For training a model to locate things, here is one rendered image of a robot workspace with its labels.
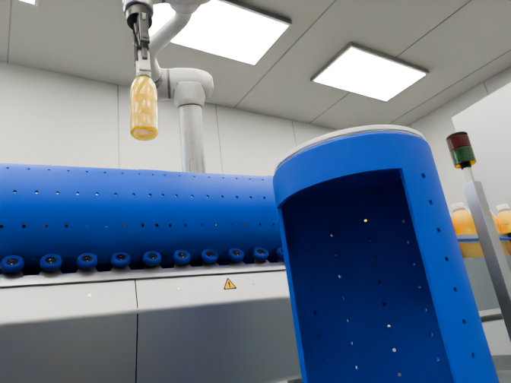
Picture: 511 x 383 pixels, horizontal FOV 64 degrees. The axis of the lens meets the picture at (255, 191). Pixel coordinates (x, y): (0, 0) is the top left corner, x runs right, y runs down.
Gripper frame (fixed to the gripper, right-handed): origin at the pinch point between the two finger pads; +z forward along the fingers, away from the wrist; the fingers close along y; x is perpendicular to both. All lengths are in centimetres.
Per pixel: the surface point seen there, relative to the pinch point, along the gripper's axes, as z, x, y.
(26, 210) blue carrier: 41.6, -26.9, -4.3
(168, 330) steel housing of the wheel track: 70, 3, -9
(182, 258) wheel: 53, 8, -8
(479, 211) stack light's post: 51, 90, 16
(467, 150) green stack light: 33, 90, 19
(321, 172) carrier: 56, 17, 44
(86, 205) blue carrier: 40.4, -14.7, -4.3
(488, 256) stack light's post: 64, 90, 13
